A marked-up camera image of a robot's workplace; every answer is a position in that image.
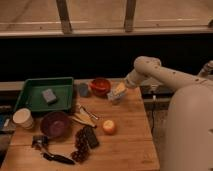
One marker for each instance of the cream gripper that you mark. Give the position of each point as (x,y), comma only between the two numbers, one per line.
(119,89)

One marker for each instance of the stack of white cups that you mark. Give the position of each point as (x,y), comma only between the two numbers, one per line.
(23,118)

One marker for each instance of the blue sponge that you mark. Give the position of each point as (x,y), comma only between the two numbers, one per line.
(49,96)

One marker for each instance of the blue cup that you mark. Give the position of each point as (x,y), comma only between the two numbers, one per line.
(83,90)

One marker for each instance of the dark chocolate bar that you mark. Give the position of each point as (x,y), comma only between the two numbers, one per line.
(91,137)

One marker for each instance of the orange apple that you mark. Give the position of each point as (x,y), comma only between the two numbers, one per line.
(109,127)

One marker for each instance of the banana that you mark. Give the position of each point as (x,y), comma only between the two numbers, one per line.
(83,119)

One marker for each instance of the red bowl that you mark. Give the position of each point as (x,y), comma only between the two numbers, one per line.
(100,87)

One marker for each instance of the green plastic tray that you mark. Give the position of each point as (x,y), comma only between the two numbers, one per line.
(31,94)

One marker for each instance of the purple bowl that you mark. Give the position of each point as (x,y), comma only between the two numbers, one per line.
(55,124)

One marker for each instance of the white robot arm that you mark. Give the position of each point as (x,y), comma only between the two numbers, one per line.
(189,128)

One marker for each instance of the blue object at left edge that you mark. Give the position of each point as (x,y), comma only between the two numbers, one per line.
(4,120)

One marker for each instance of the bunch of dark grapes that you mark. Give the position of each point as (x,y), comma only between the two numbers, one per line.
(82,150)

